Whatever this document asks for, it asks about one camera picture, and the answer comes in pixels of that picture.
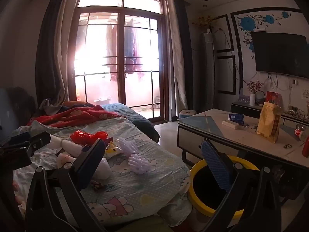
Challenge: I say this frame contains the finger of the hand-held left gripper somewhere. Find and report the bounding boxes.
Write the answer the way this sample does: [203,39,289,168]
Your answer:
[5,132,31,148]
[27,131,52,158]

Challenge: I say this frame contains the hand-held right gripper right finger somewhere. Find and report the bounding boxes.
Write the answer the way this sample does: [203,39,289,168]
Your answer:
[201,139,282,232]

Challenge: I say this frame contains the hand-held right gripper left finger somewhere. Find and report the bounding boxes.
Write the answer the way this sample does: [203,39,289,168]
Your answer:
[25,138,107,232]

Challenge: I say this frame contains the white plastic bag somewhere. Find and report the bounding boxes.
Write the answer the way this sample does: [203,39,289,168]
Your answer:
[93,157,113,180]

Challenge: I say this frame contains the small dark red wrapper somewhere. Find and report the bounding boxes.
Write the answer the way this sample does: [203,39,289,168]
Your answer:
[90,180,106,191]

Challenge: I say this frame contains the pink and white wrapper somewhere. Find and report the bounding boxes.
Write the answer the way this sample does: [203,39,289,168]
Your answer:
[57,150,77,169]

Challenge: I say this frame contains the white plastic bottle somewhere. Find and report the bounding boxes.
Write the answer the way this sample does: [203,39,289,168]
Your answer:
[49,135,84,157]

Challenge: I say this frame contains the yellow and white snack wrapper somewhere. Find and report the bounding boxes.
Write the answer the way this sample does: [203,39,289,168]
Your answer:
[105,141,126,160]

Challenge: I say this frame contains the red plastic bag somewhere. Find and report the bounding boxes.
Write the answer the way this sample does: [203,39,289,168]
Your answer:
[70,130,108,147]

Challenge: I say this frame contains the yellow rimmed black trash bin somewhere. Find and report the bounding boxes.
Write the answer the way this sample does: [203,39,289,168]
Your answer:
[188,156,260,218]

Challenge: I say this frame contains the grey cloth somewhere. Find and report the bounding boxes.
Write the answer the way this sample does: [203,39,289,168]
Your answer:
[39,99,66,116]

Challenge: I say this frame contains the white coffee table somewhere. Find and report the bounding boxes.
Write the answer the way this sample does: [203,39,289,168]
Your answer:
[177,108,309,200]

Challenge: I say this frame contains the flat white box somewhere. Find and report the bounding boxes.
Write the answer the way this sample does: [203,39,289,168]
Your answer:
[222,120,244,130]

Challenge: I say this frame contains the red flowered blanket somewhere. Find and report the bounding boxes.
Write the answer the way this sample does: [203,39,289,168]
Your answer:
[26,104,127,128]

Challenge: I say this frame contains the blue packet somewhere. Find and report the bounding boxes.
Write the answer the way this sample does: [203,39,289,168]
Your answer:
[228,113,245,126]

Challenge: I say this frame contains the cartoon printed blanket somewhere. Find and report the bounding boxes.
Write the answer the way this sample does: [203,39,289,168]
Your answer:
[12,118,194,228]

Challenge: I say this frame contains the blue and white stool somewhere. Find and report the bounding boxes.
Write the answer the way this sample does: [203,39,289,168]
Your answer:
[179,110,197,120]

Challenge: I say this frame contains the dark television cabinet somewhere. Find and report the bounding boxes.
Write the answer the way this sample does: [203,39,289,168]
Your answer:
[230,101,309,134]

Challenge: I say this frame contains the teal sofa cushion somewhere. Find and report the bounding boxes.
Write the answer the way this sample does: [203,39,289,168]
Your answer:
[100,103,160,143]

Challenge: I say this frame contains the tan paper snack bag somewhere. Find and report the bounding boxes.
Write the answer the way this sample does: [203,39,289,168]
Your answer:
[256,101,282,144]

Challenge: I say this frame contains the white vase with red flowers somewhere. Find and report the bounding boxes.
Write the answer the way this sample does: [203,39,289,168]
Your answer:
[246,80,264,106]

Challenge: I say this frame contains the round black framed mirror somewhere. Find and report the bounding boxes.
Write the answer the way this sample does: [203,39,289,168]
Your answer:
[255,90,266,107]

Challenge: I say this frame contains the grey and dark curtain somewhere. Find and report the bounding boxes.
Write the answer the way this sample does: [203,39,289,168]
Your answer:
[35,0,80,107]
[166,0,194,116]

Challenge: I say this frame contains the red box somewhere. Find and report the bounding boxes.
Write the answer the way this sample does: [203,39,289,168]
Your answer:
[266,91,283,105]

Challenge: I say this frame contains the red and white can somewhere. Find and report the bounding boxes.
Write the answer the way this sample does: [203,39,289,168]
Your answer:
[294,129,307,141]

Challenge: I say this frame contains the red bottle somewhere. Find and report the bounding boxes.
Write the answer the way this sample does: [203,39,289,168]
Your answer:
[302,135,309,158]

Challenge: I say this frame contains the grey tower air conditioner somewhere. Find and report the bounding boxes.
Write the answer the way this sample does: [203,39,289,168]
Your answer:
[201,28,217,114]

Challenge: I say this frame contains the wooden glass balcony door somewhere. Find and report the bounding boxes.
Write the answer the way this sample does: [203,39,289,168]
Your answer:
[68,0,172,124]

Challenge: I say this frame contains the hanging pink garment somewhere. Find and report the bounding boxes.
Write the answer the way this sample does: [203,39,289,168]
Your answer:
[105,24,118,66]

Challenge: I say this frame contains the hanging purple garment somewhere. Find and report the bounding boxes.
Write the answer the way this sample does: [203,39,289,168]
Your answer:
[124,19,145,81]

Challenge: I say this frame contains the yellow artificial flowers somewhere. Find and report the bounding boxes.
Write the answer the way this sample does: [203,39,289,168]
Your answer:
[192,15,219,29]

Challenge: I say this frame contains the tangled cables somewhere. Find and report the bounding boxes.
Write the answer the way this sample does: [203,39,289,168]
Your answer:
[286,107,309,122]

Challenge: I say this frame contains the black wall television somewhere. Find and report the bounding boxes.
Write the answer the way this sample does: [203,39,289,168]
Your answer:
[250,31,309,79]

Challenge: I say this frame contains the blue flower wall decal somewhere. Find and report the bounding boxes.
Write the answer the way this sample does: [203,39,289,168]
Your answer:
[235,10,290,46]

